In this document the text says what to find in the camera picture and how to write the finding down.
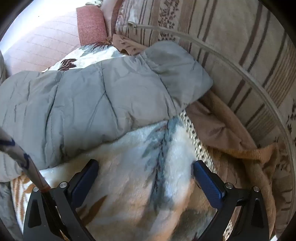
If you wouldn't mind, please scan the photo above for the beige sleeved cable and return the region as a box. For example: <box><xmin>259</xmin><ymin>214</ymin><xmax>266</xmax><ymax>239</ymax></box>
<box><xmin>0</xmin><ymin>127</ymin><xmax>67</xmax><ymax>241</ymax></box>

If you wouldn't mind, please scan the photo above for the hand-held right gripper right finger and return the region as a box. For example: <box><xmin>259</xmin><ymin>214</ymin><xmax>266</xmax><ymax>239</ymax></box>
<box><xmin>193</xmin><ymin>160</ymin><xmax>270</xmax><ymax>241</ymax></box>

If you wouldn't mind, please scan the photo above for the striped floral sofa cushion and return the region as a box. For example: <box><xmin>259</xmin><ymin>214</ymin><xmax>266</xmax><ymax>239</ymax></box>
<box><xmin>111</xmin><ymin>0</ymin><xmax>296</xmax><ymax>223</ymax></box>

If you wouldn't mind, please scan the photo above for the brown sofa cover cloth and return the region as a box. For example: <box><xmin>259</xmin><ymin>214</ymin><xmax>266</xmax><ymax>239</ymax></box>
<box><xmin>111</xmin><ymin>34</ymin><xmax>292</xmax><ymax>234</ymax></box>

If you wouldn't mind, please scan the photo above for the leaf-printed fleece blanket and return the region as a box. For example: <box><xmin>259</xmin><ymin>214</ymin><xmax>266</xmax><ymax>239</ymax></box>
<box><xmin>9</xmin><ymin>43</ymin><xmax>222</xmax><ymax>241</ymax></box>

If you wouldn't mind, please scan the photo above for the grey quilted jacket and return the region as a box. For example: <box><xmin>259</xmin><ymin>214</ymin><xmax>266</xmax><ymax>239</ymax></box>
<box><xmin>0</xmin><ymin>41</ymin><xmax>213</xmax><ymax>182</ymax></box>

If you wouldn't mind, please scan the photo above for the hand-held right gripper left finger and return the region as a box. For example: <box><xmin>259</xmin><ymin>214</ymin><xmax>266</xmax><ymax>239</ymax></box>
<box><xmin>23</xmin><ymin>159</ymin><xmax>100</xmax><ymax>241</ymax></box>

